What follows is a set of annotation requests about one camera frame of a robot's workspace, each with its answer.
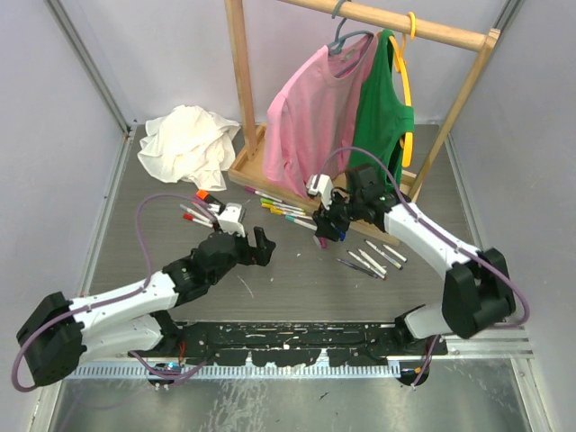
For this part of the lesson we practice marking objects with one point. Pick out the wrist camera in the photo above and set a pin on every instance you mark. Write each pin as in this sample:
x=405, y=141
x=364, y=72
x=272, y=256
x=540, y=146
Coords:
x=230, y=219
x=320, y=186

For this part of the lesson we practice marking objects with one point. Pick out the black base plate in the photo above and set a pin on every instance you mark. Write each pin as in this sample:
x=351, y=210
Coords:
x=288, y=344

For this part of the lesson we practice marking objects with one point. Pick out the pink cap marker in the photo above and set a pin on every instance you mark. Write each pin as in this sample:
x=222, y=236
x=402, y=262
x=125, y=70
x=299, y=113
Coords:
x=199, y=212

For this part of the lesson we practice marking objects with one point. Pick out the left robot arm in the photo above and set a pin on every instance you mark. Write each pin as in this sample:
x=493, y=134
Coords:
x=61, y=334

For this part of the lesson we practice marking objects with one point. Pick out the teal cap marker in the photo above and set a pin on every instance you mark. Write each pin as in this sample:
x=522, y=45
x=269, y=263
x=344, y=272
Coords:
x=301, y=222

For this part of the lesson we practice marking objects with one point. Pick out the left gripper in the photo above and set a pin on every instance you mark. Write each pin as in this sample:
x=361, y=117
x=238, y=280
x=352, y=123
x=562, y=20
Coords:
x=263, y=246

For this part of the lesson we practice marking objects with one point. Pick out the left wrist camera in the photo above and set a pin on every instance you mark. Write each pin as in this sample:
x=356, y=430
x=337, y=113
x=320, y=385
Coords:
x=230, y=219

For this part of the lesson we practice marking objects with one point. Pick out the grey cap marker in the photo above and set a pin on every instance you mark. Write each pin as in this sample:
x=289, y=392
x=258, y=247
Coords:
x=373, y=263

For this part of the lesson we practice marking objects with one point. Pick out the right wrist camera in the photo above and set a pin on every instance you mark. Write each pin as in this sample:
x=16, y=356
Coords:
x=320, y=186

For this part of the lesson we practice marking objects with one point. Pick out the red cap marker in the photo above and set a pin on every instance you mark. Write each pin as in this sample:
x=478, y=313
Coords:
x=190, y=217

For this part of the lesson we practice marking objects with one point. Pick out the green tank top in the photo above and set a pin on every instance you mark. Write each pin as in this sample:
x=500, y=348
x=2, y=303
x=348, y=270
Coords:
x=365, y=135

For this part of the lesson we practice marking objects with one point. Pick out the orange black highlighter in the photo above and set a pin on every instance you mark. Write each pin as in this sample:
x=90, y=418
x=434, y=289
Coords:
x=209, y=198

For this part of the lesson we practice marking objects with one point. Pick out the wooden clothes rack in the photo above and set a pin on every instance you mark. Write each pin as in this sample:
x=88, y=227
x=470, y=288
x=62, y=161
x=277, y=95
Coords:
x=246, y=170

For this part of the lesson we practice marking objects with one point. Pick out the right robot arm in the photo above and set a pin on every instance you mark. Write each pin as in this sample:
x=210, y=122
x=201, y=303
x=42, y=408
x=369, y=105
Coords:
x=477, y=292

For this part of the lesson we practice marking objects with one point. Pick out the white marker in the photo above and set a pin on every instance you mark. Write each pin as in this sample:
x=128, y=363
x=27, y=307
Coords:
x=401, y=257

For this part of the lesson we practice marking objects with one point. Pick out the green cap marker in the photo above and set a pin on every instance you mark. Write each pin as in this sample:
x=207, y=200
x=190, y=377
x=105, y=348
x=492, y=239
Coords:
x=280, y=204

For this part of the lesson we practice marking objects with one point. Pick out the blue cap marker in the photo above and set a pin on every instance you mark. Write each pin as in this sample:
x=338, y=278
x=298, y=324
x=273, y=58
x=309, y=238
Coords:
x=391, y=260

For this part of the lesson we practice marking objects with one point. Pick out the grey clothes hanger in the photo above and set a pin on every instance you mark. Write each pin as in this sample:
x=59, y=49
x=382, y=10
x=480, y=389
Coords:
x=337, y=45

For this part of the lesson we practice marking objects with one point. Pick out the grey cable duct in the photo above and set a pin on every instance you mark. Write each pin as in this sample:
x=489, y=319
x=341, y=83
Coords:
x=134, y=370

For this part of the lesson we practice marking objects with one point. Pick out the magenta cap marker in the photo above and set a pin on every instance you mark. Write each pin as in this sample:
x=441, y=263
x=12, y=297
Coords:
x=262, y=194

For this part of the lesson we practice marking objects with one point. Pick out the pink t-shirt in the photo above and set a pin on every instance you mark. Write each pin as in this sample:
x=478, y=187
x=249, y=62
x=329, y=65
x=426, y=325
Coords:
x=314, y=114

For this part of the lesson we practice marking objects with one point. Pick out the yellow clothes hanger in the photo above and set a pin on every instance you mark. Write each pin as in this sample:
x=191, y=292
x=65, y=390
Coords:
x=405, y=90

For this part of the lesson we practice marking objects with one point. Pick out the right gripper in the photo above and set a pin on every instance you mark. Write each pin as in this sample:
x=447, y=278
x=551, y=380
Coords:
x=324, y=217

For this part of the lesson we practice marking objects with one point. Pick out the yellow cap marker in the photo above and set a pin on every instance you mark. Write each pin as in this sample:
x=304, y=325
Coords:
x=276, y=208

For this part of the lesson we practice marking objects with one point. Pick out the white crumpled cloth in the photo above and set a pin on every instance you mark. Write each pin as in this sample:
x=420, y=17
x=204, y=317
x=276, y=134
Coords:
x=189, y=145

